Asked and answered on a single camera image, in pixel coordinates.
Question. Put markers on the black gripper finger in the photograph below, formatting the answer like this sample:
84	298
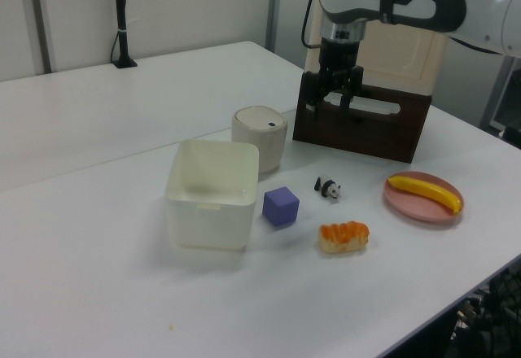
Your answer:
314	89
355	83

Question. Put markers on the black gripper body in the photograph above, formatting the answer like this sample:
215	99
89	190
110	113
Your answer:
340	55

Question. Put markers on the purple cube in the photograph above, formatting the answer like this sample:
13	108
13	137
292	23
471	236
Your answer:
281	207

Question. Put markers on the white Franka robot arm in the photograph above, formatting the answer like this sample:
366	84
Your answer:
488	4

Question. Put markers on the dark brown wooden box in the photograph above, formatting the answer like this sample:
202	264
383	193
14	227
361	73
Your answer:
366	138

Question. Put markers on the white open plastic box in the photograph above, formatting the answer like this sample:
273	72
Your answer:
203	228

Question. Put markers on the beige lidded trash can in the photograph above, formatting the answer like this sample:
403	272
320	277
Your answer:
264	150

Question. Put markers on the panda toy figure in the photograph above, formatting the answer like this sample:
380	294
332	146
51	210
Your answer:
325	185

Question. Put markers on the yellow toy banana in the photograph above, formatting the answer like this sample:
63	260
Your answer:
427	190

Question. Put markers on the pink round plate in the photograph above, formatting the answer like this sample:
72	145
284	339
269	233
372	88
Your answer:
411	207

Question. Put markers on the orange glazed toy bread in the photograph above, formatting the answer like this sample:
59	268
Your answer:
344	238

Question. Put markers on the black pole with base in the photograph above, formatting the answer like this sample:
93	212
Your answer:
120	8

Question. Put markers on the black mesh basket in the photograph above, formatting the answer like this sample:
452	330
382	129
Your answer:
500	305

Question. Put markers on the grey partition post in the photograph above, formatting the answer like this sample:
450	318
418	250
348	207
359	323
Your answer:
274	8
40	16

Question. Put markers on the grey metal frame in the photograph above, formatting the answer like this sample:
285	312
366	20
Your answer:
500	89

